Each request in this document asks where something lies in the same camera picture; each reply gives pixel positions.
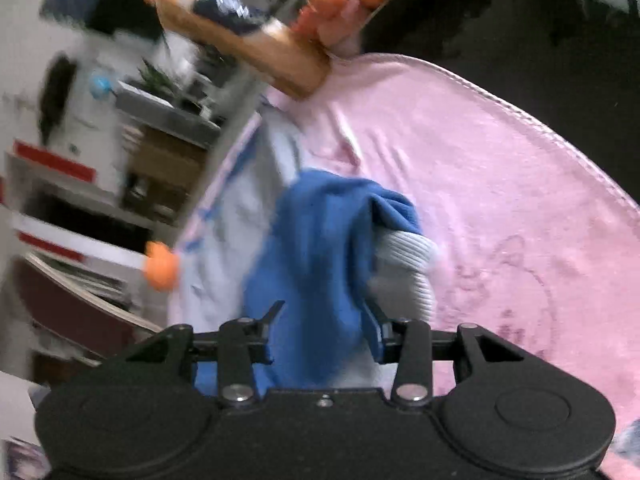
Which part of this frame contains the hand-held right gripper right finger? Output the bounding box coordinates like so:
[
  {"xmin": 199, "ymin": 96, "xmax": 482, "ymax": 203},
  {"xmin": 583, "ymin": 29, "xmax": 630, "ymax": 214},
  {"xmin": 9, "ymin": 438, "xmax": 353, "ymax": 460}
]
[{"xmin": 366, "ymin": 304, "xmax": 527, "ymax": 407}]

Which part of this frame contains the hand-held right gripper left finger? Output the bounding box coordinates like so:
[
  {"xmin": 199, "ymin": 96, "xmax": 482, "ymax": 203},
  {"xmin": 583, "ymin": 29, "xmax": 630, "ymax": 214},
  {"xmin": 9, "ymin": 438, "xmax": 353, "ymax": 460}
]
[{"xmin": 125, "ymin": 301, "xmax": 286, "ymax": 407}]

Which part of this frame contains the blue garment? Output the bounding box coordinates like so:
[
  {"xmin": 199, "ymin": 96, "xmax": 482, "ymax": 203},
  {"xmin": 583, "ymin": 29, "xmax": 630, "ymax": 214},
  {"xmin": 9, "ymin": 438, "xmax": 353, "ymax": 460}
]
[{"xmin": 194, "ymin": 169, "xmax": 427, "ymax": 397}]

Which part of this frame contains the grey knit garment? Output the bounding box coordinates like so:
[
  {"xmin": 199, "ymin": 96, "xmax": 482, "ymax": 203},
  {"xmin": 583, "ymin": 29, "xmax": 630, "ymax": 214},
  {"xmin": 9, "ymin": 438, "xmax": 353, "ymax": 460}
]
[{"xmin": 167, "ymin": 105, "xmax": 440, "ymax": 392}]

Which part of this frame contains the knobbed orange citrus fruit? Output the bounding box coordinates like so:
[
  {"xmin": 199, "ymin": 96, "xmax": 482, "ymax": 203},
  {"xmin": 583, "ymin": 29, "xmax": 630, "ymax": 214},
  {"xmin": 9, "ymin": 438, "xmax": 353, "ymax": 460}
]
[{"xmin": 144, "ymin": 241, "xmax": 182, "ymax": 292}]

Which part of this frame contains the maroon banquet chair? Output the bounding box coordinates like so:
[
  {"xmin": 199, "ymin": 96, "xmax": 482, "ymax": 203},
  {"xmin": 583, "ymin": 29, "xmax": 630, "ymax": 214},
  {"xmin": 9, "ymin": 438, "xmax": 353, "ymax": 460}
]
[{"xmin": 10, "ymin": 250, "xmax": 168, "ymax": 373}]

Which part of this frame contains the pink printed blanket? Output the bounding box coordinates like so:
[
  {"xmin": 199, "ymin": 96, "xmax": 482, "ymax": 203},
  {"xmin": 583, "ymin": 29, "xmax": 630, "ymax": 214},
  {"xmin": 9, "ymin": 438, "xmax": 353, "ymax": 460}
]
[{"xmin": 167, "ymin": 52, "xmax": 640, "ymax": 480}]

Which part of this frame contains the brown wooden cabinet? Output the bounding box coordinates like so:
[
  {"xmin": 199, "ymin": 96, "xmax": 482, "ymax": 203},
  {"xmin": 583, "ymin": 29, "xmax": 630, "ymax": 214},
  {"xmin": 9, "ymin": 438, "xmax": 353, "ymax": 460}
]
[{"xmin": 124, "ymin": 125, "xmax": 208, "ymax": 222}]

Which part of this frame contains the silver tower speaker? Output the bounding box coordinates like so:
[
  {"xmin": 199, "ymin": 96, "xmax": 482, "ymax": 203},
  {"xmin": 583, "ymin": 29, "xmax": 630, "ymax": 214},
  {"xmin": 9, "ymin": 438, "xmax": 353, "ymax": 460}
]
[{"xmin": 114, "ymin": 81, "xmax": 223, "ymax": 147}]

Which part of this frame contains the grey patterned cloth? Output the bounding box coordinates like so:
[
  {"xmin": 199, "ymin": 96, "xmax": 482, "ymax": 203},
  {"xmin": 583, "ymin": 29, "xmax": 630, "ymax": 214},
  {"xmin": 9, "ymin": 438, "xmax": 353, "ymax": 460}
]
[{"xmin": 614, "ymin": 419, "xmax": 640, "ymax": 457}]

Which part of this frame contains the green potted plant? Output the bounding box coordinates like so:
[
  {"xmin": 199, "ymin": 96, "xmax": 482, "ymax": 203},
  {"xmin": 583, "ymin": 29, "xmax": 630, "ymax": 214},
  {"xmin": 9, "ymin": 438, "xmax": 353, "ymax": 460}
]
[{"xmin": 134, "ymin": 56, "xmax": 177, "ymax": 107}]

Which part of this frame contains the orange juice bottle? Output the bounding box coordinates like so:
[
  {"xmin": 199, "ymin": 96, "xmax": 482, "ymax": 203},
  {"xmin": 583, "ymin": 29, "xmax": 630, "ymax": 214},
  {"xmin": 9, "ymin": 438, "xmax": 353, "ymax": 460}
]
[{"xmin": 142, "ymin": 0, "xmax": 332, "ymax": 99}]

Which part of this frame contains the pink apple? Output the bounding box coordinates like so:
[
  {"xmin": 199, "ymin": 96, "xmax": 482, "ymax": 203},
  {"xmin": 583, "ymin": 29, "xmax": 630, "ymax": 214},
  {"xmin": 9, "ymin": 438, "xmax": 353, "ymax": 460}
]
[{"xmin": 318, "ymin": 0, "xmax": 368, "ymax": 47}]

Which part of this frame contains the red-orange round fruit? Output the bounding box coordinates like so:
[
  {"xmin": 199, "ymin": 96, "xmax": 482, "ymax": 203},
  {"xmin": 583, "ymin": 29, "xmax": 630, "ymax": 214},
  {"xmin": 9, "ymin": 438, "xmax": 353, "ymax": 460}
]
[{"xmin": 291, "ymin": 9, "xmax": 322, "ymax": 37}]

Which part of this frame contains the black flat television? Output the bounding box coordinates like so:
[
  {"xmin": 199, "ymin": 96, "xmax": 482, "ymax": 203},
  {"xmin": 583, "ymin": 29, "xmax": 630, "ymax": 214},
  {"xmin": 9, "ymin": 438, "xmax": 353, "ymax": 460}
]
[{"xmin": 40, "ymin": 0, "xmax": 173, "ymax": 45}]

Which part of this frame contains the long red wall banner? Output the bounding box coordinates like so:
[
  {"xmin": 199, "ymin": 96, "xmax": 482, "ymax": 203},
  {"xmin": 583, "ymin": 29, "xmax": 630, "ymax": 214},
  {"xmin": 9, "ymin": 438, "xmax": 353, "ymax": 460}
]
[{"xmin": 14, "ymin": 139, "xmax": 97, "ymax": 184}]

